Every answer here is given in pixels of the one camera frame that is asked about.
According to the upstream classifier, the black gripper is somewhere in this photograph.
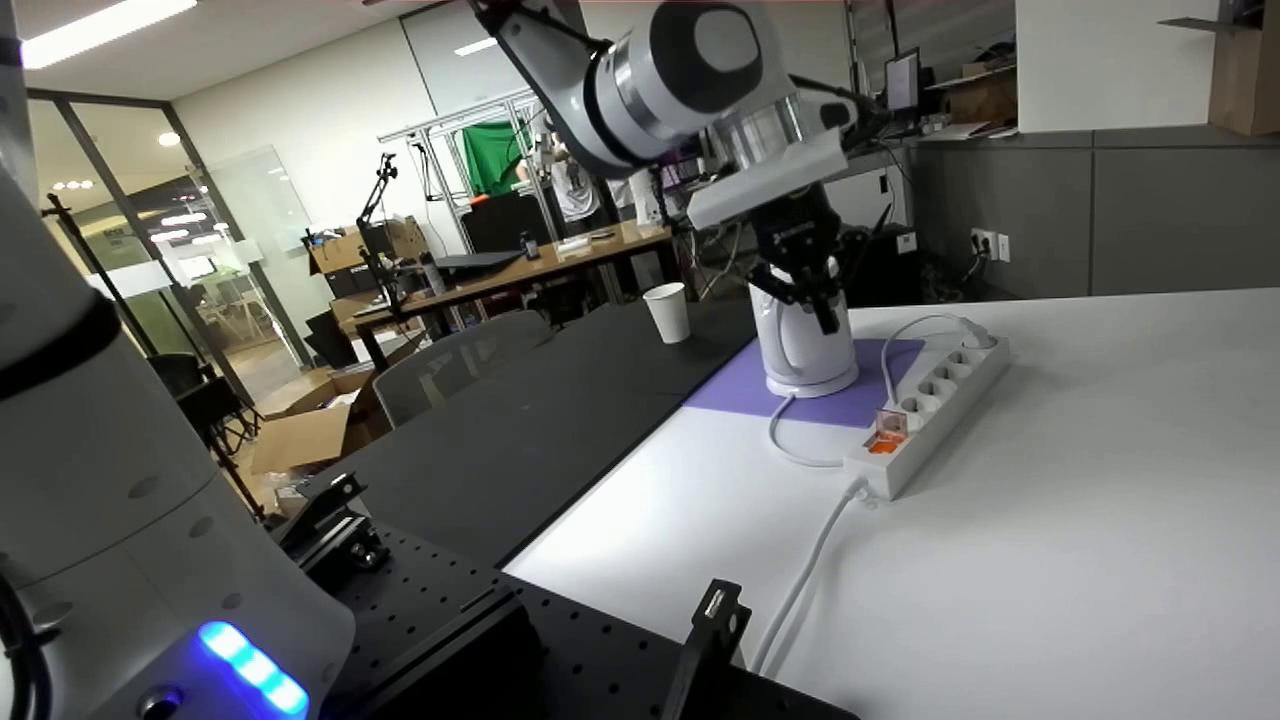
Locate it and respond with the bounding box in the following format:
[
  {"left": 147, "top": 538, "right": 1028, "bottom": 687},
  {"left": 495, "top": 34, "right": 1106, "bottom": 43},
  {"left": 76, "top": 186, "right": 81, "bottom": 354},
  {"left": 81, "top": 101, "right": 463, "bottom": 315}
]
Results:
[{"left": 748, "top": 182, "right": 853, "bottom": 337}]

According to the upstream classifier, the white electric kettle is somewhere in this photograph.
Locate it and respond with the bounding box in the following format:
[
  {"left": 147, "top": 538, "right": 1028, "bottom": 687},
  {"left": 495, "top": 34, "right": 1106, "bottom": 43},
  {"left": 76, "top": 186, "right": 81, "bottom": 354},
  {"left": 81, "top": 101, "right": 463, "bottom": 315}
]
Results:
[{"left": 742, "top": 270, "right": 865, "bottom": 401}]

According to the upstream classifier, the purple mat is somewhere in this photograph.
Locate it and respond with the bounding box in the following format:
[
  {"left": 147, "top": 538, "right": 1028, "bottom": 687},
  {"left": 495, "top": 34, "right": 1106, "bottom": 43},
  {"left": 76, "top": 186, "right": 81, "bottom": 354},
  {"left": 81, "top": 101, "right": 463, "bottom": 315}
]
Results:
[{"left": 679, "top": 337, "right": 927, "bottom": 430}]

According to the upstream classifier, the white paper cup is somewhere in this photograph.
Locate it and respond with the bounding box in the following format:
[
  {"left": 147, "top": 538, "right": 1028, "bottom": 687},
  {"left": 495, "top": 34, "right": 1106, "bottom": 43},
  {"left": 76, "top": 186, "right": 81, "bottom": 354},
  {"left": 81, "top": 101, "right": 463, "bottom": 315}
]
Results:
[{"left": 639, "top": 281, "right": 695, "bottom": 348}]

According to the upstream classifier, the black monitor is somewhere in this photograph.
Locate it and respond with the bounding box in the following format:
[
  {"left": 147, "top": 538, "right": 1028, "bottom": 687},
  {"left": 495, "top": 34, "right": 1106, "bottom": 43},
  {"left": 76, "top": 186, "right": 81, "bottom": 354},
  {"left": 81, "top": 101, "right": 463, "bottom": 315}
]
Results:
[{"left": 880, "top": 46, "right": 927, "bottom": 115}]

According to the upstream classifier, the wooden table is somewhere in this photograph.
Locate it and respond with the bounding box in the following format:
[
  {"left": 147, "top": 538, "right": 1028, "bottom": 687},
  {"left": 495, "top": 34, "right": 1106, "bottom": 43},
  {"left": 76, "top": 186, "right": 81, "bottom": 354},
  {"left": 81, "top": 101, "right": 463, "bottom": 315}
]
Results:
[{"left": 331, "top": 215, "right": 675, "bottom": 371}]

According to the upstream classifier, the green cloth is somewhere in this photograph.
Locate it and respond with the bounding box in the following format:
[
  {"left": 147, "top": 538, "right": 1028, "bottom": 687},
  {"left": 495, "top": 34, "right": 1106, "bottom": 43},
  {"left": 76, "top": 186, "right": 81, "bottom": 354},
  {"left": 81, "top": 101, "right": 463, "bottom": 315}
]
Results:
[{"left": 454, "top": 120, "right": 529, "bottom": 204}]

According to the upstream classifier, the grey office chair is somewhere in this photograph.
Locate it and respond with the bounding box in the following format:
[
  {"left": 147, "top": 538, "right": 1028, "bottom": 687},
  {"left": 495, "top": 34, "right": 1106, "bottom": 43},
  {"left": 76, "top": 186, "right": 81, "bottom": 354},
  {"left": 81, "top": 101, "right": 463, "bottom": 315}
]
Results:
[{"left": 369, "top": 309, "right": 555, "bottom": 430}]

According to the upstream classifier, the black optical breadboard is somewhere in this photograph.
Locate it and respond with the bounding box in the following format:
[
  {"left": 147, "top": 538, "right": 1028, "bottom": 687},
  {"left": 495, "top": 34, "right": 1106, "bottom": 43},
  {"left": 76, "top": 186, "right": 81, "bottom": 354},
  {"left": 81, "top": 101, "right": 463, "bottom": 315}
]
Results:
[{"left": 271, "top": 462, "right": 854, "bottom": 720}]

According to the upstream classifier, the wooden shelf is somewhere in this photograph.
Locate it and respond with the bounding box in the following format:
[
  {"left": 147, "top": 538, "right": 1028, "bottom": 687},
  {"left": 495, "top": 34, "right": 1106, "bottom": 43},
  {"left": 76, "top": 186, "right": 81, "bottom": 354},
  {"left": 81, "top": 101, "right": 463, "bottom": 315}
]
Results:
[{"left": 1157, "top": 0, "right": 1280, "bottom": 144}]

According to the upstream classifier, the large floor cardboard box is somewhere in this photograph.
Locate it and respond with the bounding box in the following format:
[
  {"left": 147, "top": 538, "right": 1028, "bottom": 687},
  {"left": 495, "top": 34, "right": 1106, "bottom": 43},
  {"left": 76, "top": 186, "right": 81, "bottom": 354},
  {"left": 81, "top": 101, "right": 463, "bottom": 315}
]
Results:
[{"left": 236, "top": 363, "right": 392, "bottom": 515}]

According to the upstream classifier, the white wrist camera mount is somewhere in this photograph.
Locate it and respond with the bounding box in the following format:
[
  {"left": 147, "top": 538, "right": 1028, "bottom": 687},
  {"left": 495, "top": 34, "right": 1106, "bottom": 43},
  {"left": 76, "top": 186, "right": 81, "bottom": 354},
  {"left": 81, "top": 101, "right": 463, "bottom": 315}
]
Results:
[{"left": 684, "top": 123, "right": 854, "bottom": 230}]

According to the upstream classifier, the white kettle cord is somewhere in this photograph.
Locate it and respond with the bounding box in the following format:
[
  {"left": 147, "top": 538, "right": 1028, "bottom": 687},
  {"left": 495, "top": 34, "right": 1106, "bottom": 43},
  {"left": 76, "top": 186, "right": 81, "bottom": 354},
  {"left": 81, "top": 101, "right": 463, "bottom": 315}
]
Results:
[{"left": 762, "top": 310, "right": 999, "bottom": 472}]

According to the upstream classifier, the white wall socket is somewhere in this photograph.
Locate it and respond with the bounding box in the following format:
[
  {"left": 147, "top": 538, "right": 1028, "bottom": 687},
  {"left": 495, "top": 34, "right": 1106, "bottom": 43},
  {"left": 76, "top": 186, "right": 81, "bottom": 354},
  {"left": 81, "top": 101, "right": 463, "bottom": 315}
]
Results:
[{"left": 967, "top": 226, "right": 1014, "bottom": 267}]

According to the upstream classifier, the white power strip cable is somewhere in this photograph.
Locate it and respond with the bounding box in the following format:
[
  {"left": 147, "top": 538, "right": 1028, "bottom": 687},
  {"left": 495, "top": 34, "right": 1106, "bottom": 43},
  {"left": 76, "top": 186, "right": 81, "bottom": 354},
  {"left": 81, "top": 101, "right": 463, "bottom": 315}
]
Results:
[{"left": 750, "top": 477, "right": 875, "bottom": 683}]

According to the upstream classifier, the black bracket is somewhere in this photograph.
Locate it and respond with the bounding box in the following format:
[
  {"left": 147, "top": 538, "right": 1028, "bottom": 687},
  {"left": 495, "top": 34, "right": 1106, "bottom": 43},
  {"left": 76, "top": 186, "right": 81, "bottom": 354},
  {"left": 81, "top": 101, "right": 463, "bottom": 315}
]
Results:
[{"left": 661, "top": 575, "right": 750, "bottom": 720}]

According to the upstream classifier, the black camera stand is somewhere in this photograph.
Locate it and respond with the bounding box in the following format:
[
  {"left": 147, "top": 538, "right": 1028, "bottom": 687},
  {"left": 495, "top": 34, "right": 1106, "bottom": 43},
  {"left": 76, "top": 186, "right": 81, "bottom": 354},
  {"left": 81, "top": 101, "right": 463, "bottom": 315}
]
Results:
[{"left": 351, "top": 146, "right": 413, "bottom": 315}]

